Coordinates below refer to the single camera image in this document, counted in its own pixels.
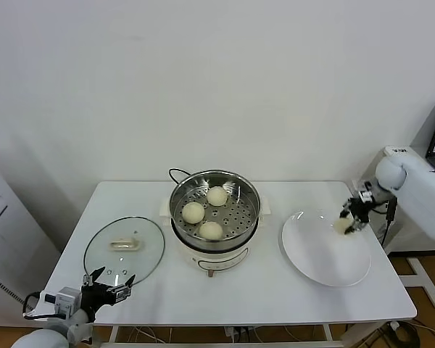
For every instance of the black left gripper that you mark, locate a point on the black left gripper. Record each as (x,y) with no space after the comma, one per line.
(99,295)

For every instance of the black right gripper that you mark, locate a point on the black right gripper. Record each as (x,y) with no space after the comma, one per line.
(359,210)

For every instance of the white steamed baozi bun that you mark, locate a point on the white steamed baozi bun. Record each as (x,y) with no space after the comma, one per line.
(342,226)
(216,196)
(210,231)
(193,213)

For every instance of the round glass pot lid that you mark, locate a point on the round glass pot lid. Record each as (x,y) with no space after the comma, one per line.
(130,257)

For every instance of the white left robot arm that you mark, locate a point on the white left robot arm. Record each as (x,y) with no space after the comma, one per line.
(40,337)

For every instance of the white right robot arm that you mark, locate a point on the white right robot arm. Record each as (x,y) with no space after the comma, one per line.
(420,203)

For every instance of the perforated steel steamer basket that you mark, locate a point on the perforated steel steamer basket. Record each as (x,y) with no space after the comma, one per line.
(239,217)

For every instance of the large white round plate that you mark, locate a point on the large white round plate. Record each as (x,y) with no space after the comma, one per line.
(319,253)

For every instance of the cream electric cooking pot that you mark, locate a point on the cream electric cooking pot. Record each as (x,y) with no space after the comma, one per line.
(217,257)

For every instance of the grey metal cabinet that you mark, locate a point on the grey metal cabinet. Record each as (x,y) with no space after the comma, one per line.
(7,235)

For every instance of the white power strip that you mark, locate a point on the white power strip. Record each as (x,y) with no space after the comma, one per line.
(235,333)

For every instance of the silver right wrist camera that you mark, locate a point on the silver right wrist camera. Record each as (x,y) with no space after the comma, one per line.
(366,194)

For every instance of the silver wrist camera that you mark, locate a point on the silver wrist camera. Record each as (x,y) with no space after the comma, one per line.
(65,300)
(366,194)

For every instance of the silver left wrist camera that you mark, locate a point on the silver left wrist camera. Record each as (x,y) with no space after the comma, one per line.
(65,300)

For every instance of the white table leg frame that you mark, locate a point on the white table leg frame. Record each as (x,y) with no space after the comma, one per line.
(114,335)

